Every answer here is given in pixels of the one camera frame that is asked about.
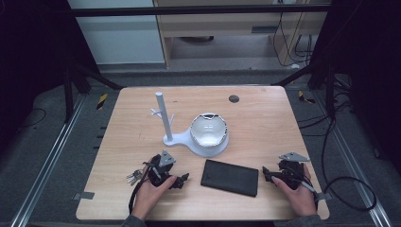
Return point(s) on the grey table grommet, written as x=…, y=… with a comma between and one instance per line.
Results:
x=234, y=98

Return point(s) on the grey tape strip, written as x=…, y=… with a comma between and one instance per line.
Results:
x=84, y=195
x=324, y=196

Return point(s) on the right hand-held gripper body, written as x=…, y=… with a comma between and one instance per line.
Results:
x=290, y=173

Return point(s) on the yellow black striped tape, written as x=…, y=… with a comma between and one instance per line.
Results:
x=101, y=101
x=305, y=98

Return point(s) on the person's left hand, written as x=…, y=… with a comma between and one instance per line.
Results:
x=148, y=197

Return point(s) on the bunch of metal keys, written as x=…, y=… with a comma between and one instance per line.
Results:
x=135, y=177

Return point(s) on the black wallet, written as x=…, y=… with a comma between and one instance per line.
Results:
x=230, y=178

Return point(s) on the black frame crossbar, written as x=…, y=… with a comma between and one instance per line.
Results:
x=195, y=10

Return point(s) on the person's right hand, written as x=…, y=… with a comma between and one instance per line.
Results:
x=298, y=198

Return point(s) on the white cabinet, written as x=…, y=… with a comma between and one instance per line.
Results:
x=119, y=38

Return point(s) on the light wooden desk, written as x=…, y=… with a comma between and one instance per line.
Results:
x=220, y=26

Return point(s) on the aluminium floor rail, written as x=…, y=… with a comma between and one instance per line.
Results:
x=353, y=160
x=47, y=160

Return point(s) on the black metal stand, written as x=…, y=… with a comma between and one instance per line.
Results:
x=67, y=91
x=330, y=91

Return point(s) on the white key stand with hooks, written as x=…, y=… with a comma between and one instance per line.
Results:
x=164, y=113

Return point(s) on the white bowl with silver rim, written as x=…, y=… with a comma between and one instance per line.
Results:
x=208, y=130

